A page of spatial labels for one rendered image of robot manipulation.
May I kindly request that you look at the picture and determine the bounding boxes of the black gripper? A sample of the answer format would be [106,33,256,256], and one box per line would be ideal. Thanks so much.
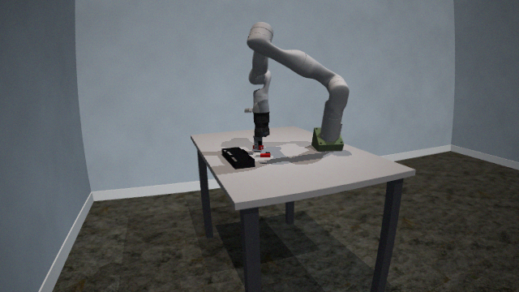
[245,102,270,149]

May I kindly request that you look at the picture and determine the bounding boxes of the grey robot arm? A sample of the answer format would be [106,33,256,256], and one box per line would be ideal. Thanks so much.
[247,22,350,142]

